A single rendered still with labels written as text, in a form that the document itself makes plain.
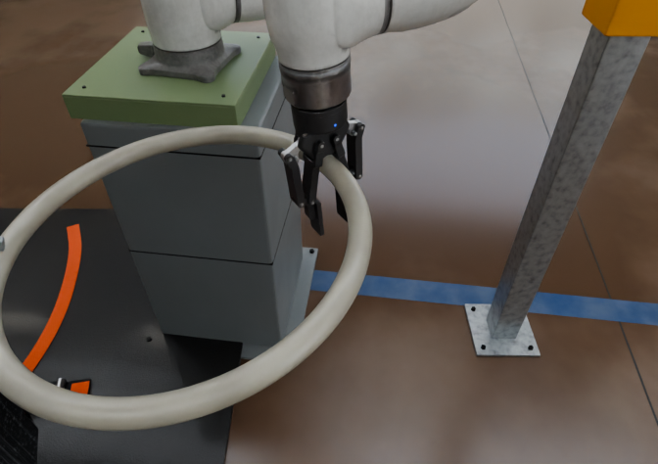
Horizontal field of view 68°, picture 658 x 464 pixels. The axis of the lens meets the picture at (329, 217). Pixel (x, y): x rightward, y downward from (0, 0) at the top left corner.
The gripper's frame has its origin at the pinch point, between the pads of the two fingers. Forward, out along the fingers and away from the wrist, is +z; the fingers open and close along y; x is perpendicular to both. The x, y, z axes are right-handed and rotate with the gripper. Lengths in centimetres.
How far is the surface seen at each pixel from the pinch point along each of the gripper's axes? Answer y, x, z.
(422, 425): -17, 10, 86
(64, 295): 57, -93, 76
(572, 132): -61, 2, 10
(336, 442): 6, 1, 84
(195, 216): 13, -44, 27
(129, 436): 52, -31, 78
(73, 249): 49, -114, 76
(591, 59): -63, 0, -5
